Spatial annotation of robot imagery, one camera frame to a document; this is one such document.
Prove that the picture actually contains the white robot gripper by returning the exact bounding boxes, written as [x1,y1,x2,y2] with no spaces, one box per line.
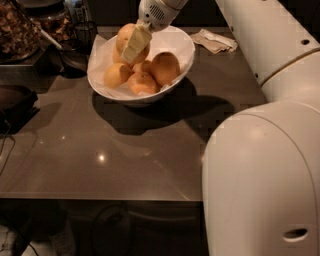
[121,0,188,63]

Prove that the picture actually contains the large top orange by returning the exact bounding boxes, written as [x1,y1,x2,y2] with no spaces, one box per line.
[114,23,152,65]

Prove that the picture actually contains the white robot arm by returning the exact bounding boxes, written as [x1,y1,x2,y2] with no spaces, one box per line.
[202,0,320,256]

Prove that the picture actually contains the white paper bowl liner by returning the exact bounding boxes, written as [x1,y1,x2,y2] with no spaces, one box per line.
[87,26,189,100]

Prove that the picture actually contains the hidden back orange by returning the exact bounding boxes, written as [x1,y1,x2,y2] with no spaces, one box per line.
[133,60,151,73]

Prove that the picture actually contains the white ceramic bowl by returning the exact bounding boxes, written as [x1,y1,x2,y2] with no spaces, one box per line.
[86,24,196,108]

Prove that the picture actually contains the right orange in bowl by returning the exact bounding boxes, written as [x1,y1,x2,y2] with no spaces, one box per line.
[151,52,181,87]

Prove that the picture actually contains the left yellowish orange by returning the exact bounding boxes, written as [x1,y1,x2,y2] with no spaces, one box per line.
[103,63,133,89]

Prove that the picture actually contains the front centre orange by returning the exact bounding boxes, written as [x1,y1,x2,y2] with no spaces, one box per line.
[127,72,158,95]

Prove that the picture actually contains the dark glass cup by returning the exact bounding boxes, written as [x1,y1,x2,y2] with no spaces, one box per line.
[59,39,88,79]

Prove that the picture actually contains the crumpled paper napkin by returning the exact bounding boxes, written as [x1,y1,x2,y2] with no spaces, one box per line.
[191,29,238,54]

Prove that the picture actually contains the steel tray stand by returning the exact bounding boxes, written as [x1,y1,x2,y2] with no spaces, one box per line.
[0,46,63,93]

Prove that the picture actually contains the black device at left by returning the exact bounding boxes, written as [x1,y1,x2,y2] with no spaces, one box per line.
[0,85,38,134]

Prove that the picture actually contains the black wire mesh cup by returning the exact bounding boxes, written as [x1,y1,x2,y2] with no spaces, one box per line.
[74,21,97,55]

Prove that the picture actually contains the white utensil handle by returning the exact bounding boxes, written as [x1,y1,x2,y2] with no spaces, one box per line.
[35,26,63,50]

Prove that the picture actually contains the thin black cable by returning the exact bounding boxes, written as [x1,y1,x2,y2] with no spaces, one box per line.
[0,120,17,177]

